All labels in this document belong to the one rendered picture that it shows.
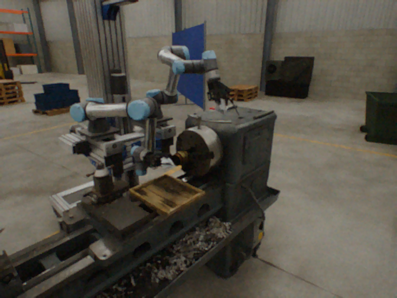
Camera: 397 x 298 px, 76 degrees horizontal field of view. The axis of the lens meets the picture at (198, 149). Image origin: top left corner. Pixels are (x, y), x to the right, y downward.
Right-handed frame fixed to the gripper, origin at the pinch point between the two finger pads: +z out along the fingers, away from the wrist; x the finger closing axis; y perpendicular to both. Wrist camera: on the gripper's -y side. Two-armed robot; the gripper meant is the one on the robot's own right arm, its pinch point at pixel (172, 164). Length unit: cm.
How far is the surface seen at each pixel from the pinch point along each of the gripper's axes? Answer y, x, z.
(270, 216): -136, -108, 3
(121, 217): 40.7, -10.5, 9.1
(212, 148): -22.8, 6.8, 11.2
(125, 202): 32.4, -10.6, -0.9
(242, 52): -964, 55, -588
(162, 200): 10.0, -19.1, 0.6
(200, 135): -19.3, 13.9, 4.1
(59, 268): 69, -22, 5
